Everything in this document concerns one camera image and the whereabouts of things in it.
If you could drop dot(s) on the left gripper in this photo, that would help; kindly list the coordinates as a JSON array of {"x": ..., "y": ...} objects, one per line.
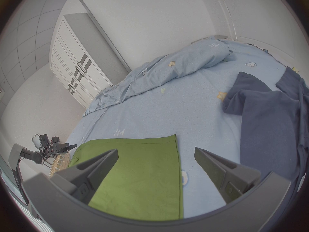
[{"x": 58, "y": 148}]

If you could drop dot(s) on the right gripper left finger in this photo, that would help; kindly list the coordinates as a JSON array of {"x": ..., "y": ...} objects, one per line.
[{"x": 96, "y": 168}]

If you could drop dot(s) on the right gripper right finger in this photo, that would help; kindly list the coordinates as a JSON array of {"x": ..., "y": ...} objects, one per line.
[{"x": 217, "y": 168}]

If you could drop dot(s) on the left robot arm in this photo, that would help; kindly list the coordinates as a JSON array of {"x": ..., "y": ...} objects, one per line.
[{"x": 38, "y": 157}]

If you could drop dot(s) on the round woven basket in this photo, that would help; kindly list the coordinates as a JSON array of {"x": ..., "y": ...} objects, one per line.
[{"x": 59, "y": 164}]

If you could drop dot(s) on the dark blue garment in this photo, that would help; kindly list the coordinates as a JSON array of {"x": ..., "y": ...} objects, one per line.
[{"x": 268, "y": 119}]

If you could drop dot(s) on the bed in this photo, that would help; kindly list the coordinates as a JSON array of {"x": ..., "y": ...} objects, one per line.
[{"x": 173, "y": 110}]

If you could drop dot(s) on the green shorts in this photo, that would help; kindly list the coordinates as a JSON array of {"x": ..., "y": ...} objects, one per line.
[{"x": 144, "y": 173}]

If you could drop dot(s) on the white wardrobe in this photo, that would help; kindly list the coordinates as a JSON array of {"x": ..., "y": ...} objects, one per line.
[{"x": 77, "y": 57}]

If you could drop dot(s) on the pale blue quilt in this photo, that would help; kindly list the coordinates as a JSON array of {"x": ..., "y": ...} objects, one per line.
[{"x": 169, "y": 69}]

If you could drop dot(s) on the white wall pipe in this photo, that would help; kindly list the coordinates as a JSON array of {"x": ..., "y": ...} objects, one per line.
[{"x": 227, "y": 8}]

